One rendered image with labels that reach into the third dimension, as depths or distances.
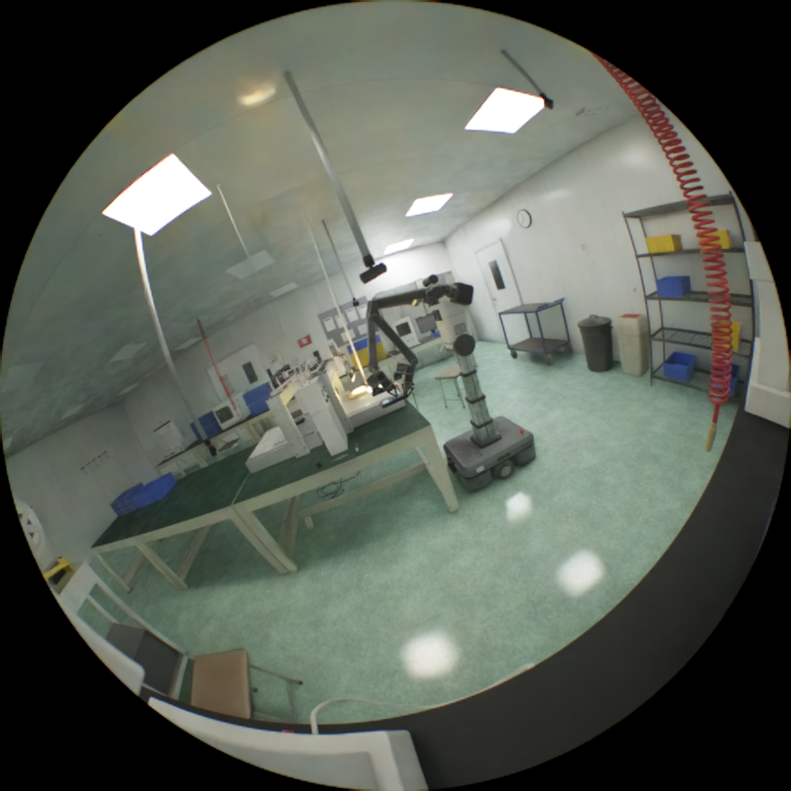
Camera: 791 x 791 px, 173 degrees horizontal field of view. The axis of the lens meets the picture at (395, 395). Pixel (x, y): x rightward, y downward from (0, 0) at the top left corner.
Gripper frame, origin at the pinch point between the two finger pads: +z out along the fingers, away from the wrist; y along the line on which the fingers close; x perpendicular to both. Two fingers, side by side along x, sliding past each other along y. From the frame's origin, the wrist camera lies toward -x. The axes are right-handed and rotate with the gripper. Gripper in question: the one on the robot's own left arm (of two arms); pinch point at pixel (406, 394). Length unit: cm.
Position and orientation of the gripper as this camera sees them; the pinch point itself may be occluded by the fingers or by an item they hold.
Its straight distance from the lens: 175.1
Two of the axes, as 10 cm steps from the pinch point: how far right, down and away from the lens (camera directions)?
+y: 1.8, 2.4, -9.5
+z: -1.5, 9.6, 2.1
